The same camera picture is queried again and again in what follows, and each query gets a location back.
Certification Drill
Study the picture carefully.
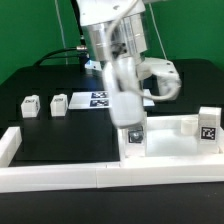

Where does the black cable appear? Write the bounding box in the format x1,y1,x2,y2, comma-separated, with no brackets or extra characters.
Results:
32,0,88,72

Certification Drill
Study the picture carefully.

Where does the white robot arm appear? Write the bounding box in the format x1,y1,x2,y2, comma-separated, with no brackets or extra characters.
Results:
77,0,147,143

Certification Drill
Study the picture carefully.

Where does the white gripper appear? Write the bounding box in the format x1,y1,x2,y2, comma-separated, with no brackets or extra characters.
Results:
102,57,144,143

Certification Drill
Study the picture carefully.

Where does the white U-shaped fence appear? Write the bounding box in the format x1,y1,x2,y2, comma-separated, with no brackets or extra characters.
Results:
0,127,224,193

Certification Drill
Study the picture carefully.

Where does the white cable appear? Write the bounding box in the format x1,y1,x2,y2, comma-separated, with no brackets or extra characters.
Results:
106,0,183,103
53,0,69,66

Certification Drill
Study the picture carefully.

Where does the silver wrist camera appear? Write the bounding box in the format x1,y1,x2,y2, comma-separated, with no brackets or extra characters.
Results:
137,58,181,101

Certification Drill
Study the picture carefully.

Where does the white square tabletop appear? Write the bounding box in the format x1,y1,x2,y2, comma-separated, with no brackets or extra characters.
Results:
118,115,224,160

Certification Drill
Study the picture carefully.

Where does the white marker sheet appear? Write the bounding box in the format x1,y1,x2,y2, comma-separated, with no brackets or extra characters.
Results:
67,89,156,110

